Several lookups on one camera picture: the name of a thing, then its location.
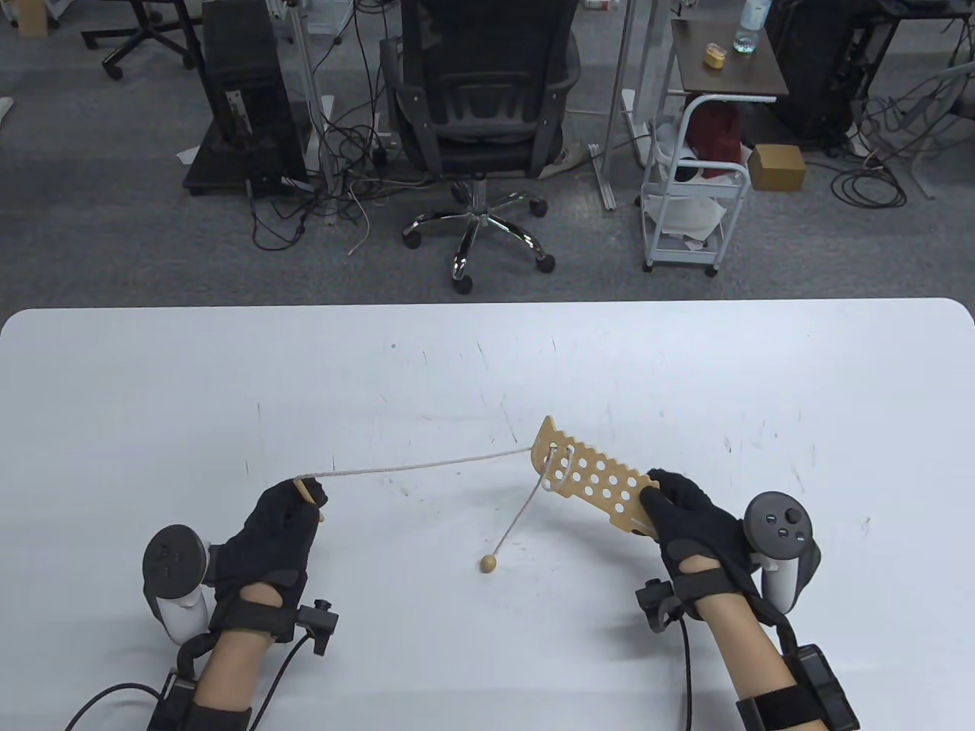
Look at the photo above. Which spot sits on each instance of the person's right hand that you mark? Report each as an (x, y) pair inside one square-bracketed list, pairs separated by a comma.
[(701, 533)]

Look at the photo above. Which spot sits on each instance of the person's left hand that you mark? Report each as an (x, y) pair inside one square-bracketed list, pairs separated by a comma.
[(266, 548)]

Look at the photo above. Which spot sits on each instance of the wooden crocodile lacing toy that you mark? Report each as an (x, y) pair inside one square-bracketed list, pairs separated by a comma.
[(545, 434)]

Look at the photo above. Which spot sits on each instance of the person's left forearm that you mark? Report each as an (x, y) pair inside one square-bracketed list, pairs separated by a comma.
[(228, 670)]

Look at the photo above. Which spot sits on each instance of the person's right forearm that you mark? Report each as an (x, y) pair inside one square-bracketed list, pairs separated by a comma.
[(746, 655)]

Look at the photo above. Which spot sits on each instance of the black grey right hand controller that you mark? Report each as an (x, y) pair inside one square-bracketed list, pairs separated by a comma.
[(777, 525)]

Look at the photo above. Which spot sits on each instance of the black grey hand controller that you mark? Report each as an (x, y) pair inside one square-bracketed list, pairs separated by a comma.
[(175, 563), (777, 525)]

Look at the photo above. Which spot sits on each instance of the black right glove sensor module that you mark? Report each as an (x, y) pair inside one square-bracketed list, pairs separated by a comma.
[(655, 601)]

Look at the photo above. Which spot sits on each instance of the black glove sensor module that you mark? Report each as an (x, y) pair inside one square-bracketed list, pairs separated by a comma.
[(320, 620), (655, 601)]

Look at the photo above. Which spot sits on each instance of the black left glove sensor module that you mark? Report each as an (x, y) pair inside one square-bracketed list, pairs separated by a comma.
[(320, 620)]

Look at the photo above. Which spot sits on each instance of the black grey left hand controller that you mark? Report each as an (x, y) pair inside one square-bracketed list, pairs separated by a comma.
[(175, 563)]

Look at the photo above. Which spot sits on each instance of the white rolling cart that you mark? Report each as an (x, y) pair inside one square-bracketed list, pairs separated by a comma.
[(733, 221)]

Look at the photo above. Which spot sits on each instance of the white cloth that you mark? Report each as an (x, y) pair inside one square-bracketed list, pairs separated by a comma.
[(685, 213)]

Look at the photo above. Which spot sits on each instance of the brown cardboard box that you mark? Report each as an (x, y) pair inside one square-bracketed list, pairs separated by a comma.
[(777, 169)]

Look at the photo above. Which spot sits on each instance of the dark red bag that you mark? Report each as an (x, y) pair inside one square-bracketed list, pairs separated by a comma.
[(716, 133)]

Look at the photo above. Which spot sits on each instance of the white paper sheet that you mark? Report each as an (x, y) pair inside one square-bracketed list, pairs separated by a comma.
[(188, 154)]

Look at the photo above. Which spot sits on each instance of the grey desk leg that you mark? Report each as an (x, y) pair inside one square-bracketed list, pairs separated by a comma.
[(922, 171)]

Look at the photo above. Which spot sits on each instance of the dark brown side table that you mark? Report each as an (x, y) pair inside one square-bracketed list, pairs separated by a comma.
[(735, 76)]

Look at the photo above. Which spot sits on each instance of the small yellow case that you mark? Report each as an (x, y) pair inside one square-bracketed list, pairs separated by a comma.
[(714, 56)]

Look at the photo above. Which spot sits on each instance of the black equipment cabinet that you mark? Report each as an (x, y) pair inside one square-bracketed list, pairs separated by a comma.
[(815, 68)]

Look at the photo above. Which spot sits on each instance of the black computer tower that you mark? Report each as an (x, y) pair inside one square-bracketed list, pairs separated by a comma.
[(244, 68)]

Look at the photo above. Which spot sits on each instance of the white floor object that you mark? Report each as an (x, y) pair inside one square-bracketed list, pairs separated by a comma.
[(4, 110)]

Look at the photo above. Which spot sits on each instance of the black mesh office chair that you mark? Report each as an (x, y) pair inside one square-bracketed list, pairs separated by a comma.
[(487, 68)]

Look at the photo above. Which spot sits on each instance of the clear water bottle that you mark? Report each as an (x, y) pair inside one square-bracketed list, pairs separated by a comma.
[(750, 23)]

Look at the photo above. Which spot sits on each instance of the clear plastic box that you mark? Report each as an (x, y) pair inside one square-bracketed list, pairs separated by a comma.
[(327, 15)]

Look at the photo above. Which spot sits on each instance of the black swivel chair base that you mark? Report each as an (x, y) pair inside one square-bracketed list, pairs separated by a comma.
[(145, 23)]

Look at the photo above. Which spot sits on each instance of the small cardboard box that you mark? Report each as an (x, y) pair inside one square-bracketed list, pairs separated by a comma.
[(30, 17)]

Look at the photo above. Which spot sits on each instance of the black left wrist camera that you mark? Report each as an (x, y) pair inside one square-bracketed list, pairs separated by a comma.
[(171, 704)]

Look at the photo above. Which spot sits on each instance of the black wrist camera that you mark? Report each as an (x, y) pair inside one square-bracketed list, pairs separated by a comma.
[(171, 704), (826, 685)]

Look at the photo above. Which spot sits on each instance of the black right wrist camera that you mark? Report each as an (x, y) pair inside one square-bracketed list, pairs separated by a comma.
[(826, 685)]

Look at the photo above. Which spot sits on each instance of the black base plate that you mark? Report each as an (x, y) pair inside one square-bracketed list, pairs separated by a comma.
[(209, 171)]

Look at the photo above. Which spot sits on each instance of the aluminium frame post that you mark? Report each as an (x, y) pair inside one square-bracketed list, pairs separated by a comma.
[(305, 76), (618, 76)]

